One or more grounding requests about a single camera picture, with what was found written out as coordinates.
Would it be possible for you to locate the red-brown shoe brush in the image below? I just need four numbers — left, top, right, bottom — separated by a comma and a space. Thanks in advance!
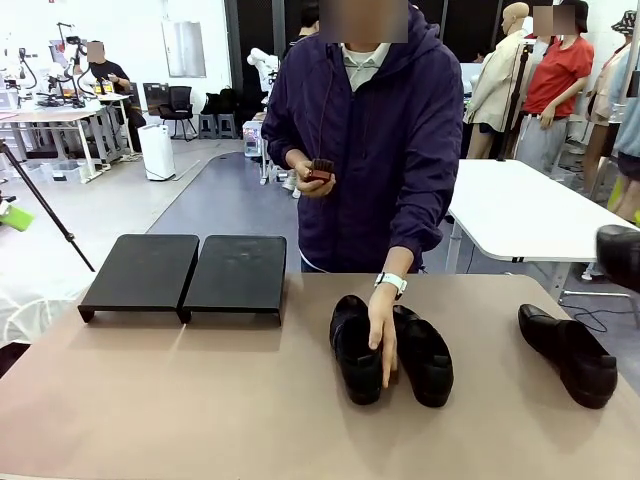
304, 158, 335, 184

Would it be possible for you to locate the black leather loafer shoe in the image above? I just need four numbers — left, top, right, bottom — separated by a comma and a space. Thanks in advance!
392, 304, 455, 409
595, 224, 640, 294
517, 303, 619, 410
328, 294, 385, 406

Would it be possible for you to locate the person's right forearm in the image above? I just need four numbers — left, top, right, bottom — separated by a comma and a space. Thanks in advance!
262, 124, 301, 169

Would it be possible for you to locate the person's left forearm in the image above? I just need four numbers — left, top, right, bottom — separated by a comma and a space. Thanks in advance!
380, 209, 451, 280

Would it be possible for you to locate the black metal shoe stand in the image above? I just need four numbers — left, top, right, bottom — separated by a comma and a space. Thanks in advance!
77, 233, 201, 325
177, 234, 288, 329

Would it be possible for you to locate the black pole stand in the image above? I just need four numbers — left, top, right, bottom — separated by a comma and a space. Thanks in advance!
497, 42, 534, 164

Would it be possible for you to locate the person's right hand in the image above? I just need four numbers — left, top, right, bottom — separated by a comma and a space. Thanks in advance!
284, 158, 337, 200

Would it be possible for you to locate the person's left hand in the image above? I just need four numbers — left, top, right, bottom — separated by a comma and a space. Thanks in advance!
368, 291, 401, 390

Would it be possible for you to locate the clear plastic storage box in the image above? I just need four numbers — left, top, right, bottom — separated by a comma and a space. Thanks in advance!
38, 159, 90, 186

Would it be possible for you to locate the white-legged work desk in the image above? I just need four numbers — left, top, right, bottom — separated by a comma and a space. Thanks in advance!
0, 109, 109, 184

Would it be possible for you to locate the black white desk robot rig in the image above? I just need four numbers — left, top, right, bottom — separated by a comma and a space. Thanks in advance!
47, 22, 89, 109
4, 47, 39, 109

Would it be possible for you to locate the white air purifier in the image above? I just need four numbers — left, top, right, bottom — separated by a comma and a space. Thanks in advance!
137, 124, 177, 182

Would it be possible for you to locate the seated person in black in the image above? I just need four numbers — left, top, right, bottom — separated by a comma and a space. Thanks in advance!
84, 42, 147, 154

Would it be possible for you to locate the black square board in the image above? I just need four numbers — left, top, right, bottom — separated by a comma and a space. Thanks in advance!
142, 82, 171, 121

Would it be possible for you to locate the black mesh office chair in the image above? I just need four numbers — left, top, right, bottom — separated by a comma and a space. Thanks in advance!
158, 85, 200, 142

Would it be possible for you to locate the black backpack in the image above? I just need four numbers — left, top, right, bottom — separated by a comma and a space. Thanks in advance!
201, 87, 236, 117

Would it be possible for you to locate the computer case with coloured lights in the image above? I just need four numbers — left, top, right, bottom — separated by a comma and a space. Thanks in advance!
242, 119, 266, 159

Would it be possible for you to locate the person in purple jacket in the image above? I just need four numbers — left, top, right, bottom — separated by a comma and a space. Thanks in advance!
260, 0, 466, 275

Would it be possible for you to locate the white wrist watch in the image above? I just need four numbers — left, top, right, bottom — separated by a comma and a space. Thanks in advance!
373, 271, 409, 302

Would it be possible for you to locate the mannequin in beige jacket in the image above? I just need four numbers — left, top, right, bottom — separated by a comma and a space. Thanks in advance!
467, 2, 535, 161

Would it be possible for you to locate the mannequin in red shirt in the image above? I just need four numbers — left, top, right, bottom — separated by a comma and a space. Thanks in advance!
514, 0, 596, 176

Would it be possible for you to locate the mannequin with bucket hat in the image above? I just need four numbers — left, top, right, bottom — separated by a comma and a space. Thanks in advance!
582, 9, 640, 221

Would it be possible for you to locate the white wall cabinet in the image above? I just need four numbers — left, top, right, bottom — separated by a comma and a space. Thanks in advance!
161, 20, 208, 79

